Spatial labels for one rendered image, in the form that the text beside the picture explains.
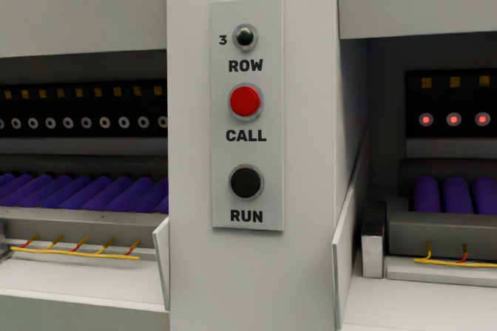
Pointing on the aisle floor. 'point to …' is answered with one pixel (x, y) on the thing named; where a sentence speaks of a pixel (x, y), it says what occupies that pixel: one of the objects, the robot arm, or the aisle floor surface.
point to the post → (330, 188)
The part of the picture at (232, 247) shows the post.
